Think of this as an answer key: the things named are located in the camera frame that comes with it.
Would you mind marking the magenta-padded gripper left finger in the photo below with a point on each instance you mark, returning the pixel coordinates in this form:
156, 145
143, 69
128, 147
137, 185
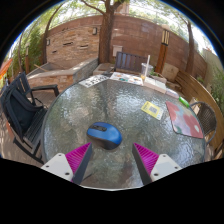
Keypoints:
61, 165

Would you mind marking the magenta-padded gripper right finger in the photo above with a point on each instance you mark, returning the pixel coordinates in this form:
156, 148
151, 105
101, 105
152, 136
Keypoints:
163, 165

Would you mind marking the blue computer mouse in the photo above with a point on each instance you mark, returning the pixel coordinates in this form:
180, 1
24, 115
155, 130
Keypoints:
105, 135

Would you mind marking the red floral mouse pad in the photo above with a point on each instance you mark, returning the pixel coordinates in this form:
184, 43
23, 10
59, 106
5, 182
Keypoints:
184, 120

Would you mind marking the yellow card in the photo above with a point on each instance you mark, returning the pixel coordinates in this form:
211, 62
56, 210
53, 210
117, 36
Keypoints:
152, 109

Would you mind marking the black slatted chair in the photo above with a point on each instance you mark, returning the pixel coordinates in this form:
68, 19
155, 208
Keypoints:
20, 115

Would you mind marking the small green packet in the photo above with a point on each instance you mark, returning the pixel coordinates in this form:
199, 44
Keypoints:
184, 101

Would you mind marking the wooden slat fence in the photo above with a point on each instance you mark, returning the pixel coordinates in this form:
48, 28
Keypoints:
196, 90

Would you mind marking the black-white patterned sheet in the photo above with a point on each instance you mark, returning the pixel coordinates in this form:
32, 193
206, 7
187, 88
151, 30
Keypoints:
94, 80

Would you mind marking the colourful magazine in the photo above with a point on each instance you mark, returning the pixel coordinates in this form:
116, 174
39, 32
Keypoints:
126, 77

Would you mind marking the clear plastic cup with straw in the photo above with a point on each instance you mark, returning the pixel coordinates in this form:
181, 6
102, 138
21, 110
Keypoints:
146, 71

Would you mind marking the dark wooden slatted chair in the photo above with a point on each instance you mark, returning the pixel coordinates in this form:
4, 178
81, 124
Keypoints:
130, 62

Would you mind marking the slim tree trunk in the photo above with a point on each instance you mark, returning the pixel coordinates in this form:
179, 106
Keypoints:
190, 50

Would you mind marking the forked tree trunk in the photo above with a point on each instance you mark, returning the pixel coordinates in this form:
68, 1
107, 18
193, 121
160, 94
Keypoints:
106, 36

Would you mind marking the wooden lamp post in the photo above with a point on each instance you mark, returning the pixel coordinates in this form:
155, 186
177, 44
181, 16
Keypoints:
162, 53

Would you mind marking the wall lamp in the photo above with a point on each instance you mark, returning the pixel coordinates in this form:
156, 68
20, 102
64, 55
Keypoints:
95, 31
48, 42

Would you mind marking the grey wall box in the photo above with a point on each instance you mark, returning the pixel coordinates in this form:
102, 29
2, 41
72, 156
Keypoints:
117, 50

